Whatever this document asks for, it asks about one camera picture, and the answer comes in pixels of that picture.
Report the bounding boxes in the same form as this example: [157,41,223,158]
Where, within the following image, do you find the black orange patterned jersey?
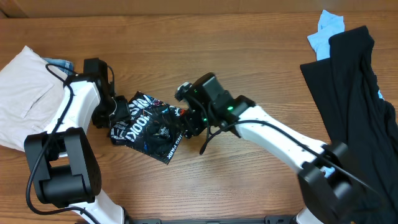
[109,91,185,164]

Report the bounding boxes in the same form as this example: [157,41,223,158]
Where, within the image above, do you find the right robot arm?
[175,73,365,223]

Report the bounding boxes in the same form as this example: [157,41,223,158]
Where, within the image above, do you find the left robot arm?
[24,58,133,223]

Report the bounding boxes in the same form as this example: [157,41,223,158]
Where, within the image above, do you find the blue denim jeans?
[44,58,74,75]

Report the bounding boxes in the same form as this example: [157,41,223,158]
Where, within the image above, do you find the beige folded trousers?
[1,46,67,151]

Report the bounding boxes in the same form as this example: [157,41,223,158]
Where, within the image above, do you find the black garment pile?
[300,26,397,223]

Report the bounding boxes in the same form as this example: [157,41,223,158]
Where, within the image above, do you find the light blue cloth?
[307,10,345,60]

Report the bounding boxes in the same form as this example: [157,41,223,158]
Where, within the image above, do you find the right black cable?
[198,119,380,194]

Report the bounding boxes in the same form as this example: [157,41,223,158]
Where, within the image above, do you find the black cable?
[198,119,380,194]
[25,63,116,224]

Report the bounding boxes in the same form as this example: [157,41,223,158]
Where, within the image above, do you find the left black cable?
[25,63,116,224]

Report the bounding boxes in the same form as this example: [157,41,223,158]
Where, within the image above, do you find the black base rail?
[125,215,297,224]

